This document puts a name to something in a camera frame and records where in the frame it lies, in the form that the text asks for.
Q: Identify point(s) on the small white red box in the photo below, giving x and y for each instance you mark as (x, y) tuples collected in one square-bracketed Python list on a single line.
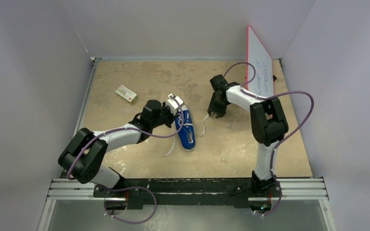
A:
[(126, 94)]

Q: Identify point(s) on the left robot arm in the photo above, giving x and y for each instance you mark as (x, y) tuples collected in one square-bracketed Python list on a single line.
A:
[(83, 156)]

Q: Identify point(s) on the white board red frame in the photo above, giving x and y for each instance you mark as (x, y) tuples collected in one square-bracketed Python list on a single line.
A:
[(260, 75)]

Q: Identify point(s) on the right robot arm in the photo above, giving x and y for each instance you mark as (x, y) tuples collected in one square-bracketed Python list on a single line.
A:
[(268, 125)]

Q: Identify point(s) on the blue canvas sneaker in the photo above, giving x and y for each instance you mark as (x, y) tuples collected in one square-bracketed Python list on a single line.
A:
[(186, 132)]

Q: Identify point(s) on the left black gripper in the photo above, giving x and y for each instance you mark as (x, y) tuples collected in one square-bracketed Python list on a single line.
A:
[(172, 116)]

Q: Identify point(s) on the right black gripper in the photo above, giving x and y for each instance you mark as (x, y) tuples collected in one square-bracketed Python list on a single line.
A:
[(218, 106)]

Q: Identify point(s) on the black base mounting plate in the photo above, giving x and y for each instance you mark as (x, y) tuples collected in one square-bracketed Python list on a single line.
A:
[(235, 192)]

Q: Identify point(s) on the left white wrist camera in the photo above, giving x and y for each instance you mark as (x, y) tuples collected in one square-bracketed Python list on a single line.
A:
[(175, 103)]

